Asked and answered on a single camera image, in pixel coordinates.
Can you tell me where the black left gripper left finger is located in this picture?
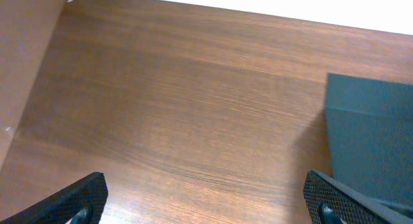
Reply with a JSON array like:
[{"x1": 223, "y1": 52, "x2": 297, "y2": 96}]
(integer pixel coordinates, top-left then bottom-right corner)
[{"x1": 1, "y1": 172, "x2": 108, "y2": 224}]

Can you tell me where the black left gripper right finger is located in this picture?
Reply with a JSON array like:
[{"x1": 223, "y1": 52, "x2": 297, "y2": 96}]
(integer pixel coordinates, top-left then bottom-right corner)
[{"x1": 303, "y1": 170, "x2": 412, "y2": 224}]

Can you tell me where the black open box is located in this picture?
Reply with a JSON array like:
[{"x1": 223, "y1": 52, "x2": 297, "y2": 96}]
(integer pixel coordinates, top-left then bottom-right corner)
[{"x1": 324, "y1": 74, "x2": 412, "y2": 217}]

